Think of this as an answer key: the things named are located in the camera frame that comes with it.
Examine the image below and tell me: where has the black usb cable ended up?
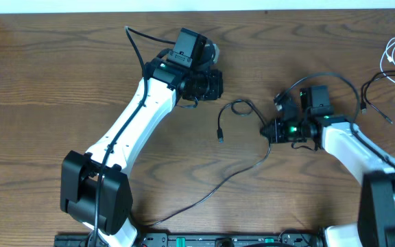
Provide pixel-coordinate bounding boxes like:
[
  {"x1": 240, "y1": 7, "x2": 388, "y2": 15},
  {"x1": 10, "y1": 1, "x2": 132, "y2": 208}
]
[
  {"x1": 359, "y1": 70, "x2": 395, "y2": 125},
  {"x1": 145, "y1": 98, "x2": 272, "y2": 228}
]

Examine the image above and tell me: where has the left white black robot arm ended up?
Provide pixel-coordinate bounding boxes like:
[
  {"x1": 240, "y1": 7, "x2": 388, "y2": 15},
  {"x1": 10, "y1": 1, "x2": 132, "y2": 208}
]
[{"x1": 60, "y1": 58, "x2": 223, "y2": 246}]

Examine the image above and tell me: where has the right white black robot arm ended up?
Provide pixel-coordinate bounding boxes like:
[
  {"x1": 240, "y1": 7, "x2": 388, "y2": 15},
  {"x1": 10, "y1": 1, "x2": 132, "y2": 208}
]
[{"x1": 260, "y1": 86, "x2": 395, "y2": 246}]

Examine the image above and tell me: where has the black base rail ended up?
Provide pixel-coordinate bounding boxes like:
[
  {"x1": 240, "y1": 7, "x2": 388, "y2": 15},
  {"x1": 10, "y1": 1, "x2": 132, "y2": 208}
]
[{"x1": 53, "y1": 231, "x2": 395, "y2": 247}]

